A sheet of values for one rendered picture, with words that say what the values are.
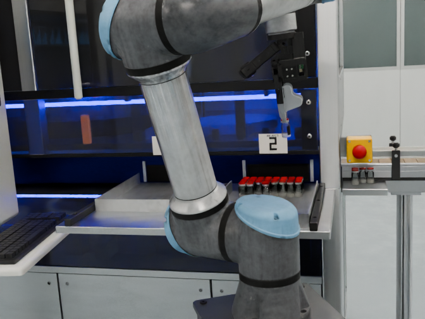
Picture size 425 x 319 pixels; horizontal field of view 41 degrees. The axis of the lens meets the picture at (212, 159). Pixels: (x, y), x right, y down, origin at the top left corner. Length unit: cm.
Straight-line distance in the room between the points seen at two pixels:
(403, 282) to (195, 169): 110
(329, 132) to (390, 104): 464
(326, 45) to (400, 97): 467
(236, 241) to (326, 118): 73
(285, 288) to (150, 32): 51
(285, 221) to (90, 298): 115
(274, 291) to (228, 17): 49
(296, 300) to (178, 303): 91
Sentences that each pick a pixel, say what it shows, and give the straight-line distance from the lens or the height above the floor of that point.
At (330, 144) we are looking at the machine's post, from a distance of 169.
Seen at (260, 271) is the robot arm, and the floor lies 91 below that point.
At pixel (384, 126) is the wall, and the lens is 633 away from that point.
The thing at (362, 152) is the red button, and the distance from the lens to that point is 165.
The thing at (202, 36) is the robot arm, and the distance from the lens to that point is 88.
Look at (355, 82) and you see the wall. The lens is 627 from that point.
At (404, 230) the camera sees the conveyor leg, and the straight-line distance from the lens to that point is 190.
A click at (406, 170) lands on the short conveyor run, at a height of 91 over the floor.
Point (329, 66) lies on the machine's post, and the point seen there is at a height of 124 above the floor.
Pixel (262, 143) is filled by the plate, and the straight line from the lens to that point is 170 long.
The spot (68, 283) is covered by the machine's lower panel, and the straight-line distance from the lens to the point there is 206.
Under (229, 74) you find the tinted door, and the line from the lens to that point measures 171.
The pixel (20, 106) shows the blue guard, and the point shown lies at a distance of 198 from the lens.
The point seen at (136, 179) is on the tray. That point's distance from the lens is 189.
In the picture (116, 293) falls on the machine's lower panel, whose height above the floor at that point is 51.
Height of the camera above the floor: 129
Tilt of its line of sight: 11 degrees down
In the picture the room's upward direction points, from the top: 3 degrees counter-clockwise
